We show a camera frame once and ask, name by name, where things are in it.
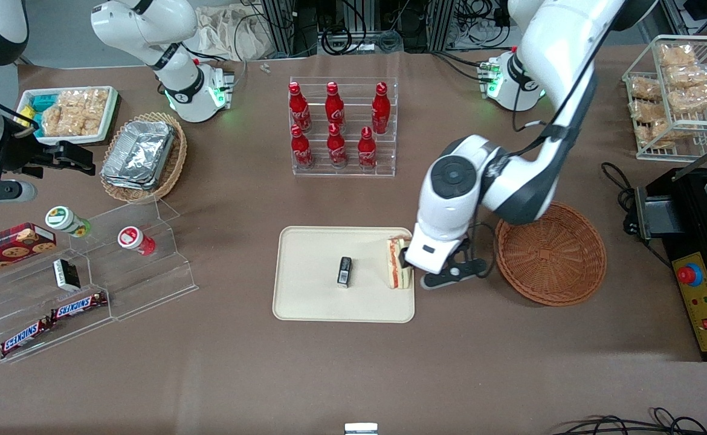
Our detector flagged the clear acrylic bottle rack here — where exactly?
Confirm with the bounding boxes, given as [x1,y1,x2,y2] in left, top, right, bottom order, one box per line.
[289,77,398,178]

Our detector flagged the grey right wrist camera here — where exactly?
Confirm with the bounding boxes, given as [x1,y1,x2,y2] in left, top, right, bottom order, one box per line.
[0,181,37,205]

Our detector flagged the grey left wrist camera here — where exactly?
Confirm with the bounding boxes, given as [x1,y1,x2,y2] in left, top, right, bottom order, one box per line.
[420,259,489,290]

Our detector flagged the red cola bottle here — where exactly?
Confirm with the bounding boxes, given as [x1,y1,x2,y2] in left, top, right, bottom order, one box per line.
[358,126,378,171]
[325,82,346,131]
[327,123,348,169]
[288,82,312,133]
[371,82,391,135]
[291,124,314,170]

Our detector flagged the light oval wicker basket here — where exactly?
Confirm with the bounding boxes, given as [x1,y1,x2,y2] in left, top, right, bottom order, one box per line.
[100,112,188,203]

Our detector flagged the black arm base cables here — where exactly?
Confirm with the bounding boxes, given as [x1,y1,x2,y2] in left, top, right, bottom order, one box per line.
[431,51,491,83]

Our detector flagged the aluminium frame post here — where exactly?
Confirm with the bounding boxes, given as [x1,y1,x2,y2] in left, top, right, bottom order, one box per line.
[261,0,318,59]

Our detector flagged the small black white box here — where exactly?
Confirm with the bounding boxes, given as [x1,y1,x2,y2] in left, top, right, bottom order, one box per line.
[53,259,81,292]

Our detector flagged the fried snack bag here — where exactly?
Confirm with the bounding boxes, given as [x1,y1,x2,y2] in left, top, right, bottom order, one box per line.
[668,85,707,115]
[659,43,697,68]
[631,100,667,122]
[629,77,662,101]
[638,120,678,149]
[665,63,707,89]

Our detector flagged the black cable bundle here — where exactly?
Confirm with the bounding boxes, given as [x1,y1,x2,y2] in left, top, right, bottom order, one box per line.
[552,407,707,435]

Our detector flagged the brown wicker basket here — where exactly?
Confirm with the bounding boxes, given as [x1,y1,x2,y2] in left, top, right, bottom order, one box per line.
[493,201,607,307]

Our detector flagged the rice cracker bag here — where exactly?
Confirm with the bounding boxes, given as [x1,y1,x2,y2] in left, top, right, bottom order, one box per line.
[63,89,110,136]
[42,103,81,137]

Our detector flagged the beige cloth bag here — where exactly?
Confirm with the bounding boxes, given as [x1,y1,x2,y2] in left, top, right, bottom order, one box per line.
[193,5,273,61]

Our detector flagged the black table appliance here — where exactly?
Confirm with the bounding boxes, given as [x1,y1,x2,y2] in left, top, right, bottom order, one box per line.
[634,136,707,362]

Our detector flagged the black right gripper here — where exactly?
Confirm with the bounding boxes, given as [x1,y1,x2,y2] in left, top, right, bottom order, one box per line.
[0,130,96,182]

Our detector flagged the triangular sandwich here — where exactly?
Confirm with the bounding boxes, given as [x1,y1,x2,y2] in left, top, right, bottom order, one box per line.
[387,236,415,290]

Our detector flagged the beige plastic tray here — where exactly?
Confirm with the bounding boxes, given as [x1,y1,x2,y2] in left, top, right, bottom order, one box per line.
[273,227,416,323]

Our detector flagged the black power cable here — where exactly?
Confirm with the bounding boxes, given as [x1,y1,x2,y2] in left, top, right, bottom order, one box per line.
[601,161,650,237]

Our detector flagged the white wire rack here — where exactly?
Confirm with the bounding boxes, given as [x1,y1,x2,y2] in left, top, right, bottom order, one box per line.
[622,35,707,161]

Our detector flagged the white rectangular snack tray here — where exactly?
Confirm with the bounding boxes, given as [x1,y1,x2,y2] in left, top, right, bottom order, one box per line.
[17,86,118,146]

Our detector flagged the red yogurt bottle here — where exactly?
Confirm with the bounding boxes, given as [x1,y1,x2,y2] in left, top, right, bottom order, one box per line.
[117,226,157,256]

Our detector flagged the red cookie box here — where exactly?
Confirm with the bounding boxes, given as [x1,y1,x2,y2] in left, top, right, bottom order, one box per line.
[0,223,57,280]

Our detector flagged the clear acrylic step shelf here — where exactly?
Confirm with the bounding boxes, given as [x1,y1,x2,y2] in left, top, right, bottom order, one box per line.
[0,196,199,364]

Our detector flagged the aluminium foil container stack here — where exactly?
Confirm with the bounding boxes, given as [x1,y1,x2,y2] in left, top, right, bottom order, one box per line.
[101,120,176,191]

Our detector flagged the green yogurt bottle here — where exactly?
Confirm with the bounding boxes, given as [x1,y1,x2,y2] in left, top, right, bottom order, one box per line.
[45,206,92,237]

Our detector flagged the Snickers chocolate bar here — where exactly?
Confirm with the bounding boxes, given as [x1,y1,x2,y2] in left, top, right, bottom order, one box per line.
[50,292,108,321]
[0,317,54,357]

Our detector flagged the coiled black cable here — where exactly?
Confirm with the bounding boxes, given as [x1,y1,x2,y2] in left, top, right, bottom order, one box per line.
[320,24,354,56]

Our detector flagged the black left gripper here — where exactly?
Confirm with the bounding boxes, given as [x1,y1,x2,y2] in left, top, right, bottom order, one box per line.
[400,239,471,271]

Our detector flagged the grey power box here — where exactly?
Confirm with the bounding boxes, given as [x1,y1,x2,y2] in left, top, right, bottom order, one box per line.
[634,184,686,240]

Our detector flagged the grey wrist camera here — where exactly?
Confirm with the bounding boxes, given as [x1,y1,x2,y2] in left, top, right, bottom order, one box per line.
[420,259,489,290]
[0,181,37,205]

